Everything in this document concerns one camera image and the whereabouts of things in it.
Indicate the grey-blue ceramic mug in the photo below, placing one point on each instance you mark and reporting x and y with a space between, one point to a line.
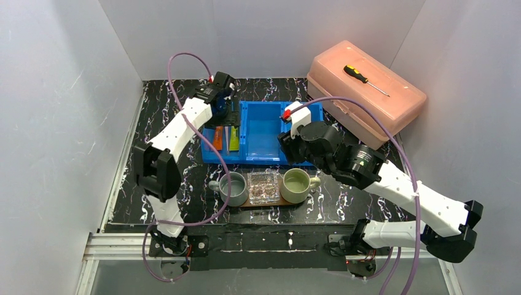
239 190

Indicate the light green ceramic mug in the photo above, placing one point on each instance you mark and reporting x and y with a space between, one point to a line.
297 184

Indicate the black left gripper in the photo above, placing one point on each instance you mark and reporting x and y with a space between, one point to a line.
227 115

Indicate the yellow-green toothpaste tube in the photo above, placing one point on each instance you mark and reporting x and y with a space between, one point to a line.
234 140

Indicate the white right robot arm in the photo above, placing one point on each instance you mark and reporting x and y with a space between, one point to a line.
446 228

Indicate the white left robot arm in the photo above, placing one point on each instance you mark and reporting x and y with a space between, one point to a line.
155 163

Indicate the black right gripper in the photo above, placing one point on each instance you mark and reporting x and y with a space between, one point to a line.
284 144

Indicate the clear plastic toothbrush holder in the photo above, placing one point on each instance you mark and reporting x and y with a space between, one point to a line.
263 185

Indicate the yellow black screwdriver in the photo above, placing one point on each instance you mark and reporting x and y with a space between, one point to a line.
353 72

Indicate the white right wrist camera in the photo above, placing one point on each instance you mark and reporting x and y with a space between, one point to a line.
297 117

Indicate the orange toothpaste tube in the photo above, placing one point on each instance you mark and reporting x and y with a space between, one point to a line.
218 138

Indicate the oval wooden tray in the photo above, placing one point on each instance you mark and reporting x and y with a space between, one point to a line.
251 203

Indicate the pink plastic toolbox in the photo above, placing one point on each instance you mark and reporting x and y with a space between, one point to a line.
360 108

